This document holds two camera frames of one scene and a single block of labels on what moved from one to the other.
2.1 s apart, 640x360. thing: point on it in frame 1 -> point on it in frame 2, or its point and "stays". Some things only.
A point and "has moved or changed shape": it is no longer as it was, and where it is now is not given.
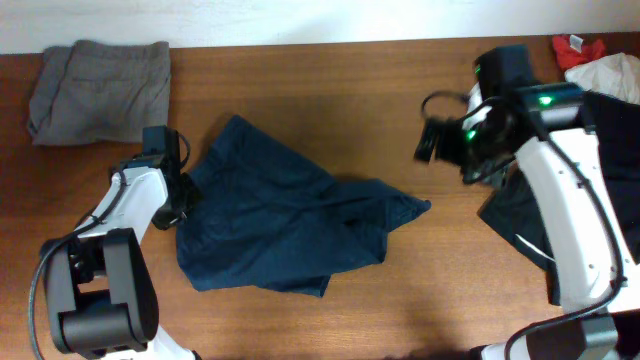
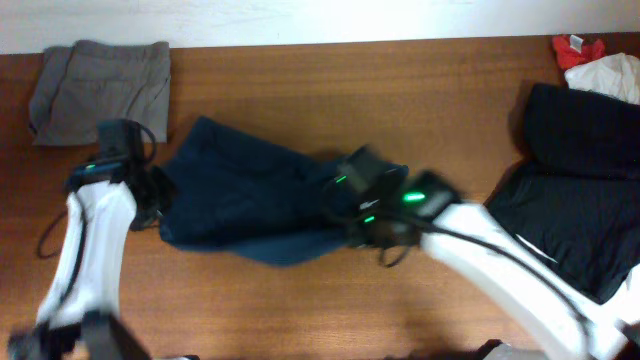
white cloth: x=617 y=76 stays
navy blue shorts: x=263 y=214 has moved or changed shape
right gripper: x=447 y=141 -> x=348 y=209
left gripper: x=181 y=198 -> x=151 y=195
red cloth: x=568 y=56 stays
